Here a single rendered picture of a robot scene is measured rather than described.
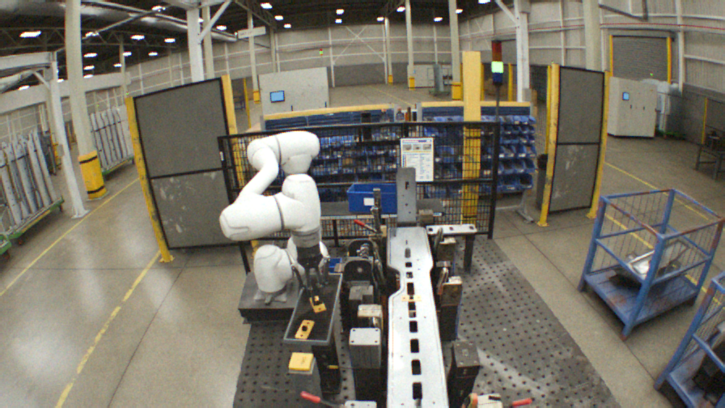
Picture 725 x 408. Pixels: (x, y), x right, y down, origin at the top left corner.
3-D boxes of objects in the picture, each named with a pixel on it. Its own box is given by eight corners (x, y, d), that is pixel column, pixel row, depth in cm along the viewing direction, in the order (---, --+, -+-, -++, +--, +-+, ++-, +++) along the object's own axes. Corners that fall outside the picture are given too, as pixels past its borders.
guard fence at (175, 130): (264, 251, 383) (236, 72, 306) (262, 257, 370) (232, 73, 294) (166, 257, 376) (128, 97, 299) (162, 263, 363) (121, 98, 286)
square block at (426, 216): (431, 265, 212) (434, 214, 198) (419, 266, 213) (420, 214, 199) (430, 259, 219) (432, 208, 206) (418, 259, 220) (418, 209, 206)
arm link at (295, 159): (284, 266, 186) (320, 256, 195) (294, 284, 173) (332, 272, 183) (268, 131, 149) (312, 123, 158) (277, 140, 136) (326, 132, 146)
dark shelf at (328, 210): (444, 216, 208) (444, 211, 207) (300, 220, 216) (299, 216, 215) (439, 202, 228) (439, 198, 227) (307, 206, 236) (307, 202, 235)
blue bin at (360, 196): (396, 213, 210) (395, 193, 205) (348, 211, 217) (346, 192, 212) (400, 202, 224) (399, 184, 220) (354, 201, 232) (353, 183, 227)
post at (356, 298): (367, 367, 140) (362, 298, 124) (356, 367, 140) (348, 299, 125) (368, 359, 144) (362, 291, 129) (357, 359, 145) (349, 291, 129)
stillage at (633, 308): (650, 266, 275) (672, 186, 239) (693, 305, 201) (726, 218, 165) (576, 288, 270) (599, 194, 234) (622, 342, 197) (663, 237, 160)
